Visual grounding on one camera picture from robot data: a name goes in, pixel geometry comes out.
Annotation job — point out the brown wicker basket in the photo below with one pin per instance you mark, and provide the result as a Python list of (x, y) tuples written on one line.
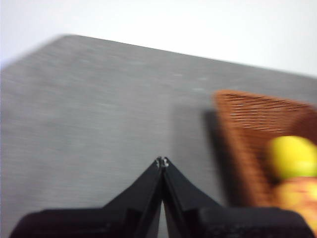
[(247, 138)]

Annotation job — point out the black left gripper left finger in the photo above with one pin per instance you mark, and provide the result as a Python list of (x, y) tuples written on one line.
[(119, 218)]

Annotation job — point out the red apple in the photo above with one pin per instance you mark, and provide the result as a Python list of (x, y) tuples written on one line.
[(297, 198)]

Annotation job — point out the yellow lemon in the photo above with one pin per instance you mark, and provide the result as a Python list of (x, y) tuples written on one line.
[(292, 155)]

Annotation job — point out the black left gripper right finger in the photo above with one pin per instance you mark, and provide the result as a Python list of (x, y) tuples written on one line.
[(210, 220)]

